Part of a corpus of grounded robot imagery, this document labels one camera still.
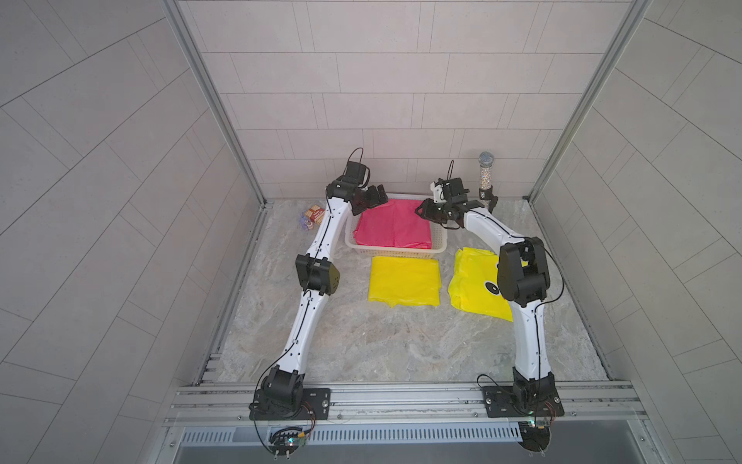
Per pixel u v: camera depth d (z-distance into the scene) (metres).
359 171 0.83
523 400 0.64
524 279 0.58
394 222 0.97
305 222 1.05
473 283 0.92
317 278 0.70
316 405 0.71
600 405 0.72
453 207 0.79
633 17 0.71
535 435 0.68
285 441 0.65
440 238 0.94
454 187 0.81
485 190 0.96
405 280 0.95
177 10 0.71
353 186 0.77
